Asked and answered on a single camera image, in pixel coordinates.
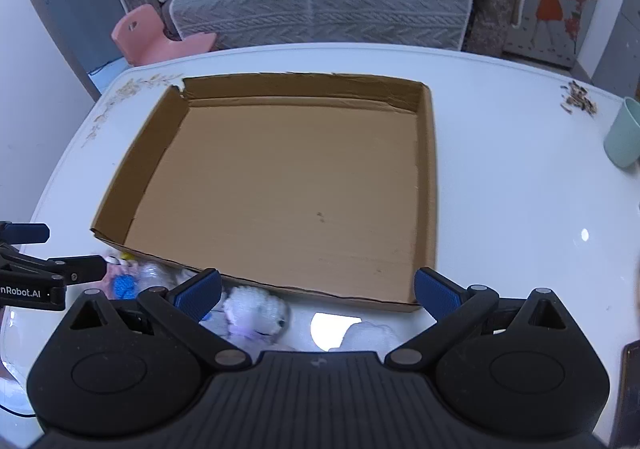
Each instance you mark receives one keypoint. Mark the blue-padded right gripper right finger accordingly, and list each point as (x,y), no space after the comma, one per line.
(457,311)

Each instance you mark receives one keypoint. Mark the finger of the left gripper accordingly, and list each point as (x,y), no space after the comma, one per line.
(74,269)
(23,233)

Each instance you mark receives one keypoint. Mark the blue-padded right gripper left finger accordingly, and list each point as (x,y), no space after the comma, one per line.
(179,312)

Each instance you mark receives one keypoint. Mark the pink fluffy pompom bundle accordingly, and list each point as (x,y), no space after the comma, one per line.
(119,281)

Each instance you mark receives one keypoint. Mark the clear bubble wrap bundle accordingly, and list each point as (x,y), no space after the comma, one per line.
(151,274)

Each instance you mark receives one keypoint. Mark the white fuzzy red-tied bundle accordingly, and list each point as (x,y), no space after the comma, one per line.
(248,315)

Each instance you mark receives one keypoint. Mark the white grey sock bundle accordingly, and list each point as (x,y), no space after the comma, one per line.
(366,336)

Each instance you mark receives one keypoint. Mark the shallow cardboard box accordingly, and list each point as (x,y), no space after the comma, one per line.
(304,183)

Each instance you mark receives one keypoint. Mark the mint green cup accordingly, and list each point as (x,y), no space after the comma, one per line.
(622,144)

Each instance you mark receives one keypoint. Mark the pink plastic child chair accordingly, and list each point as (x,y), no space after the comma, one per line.
(140,37)

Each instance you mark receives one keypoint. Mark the seed shell pile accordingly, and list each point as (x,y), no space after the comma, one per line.
(576,97)

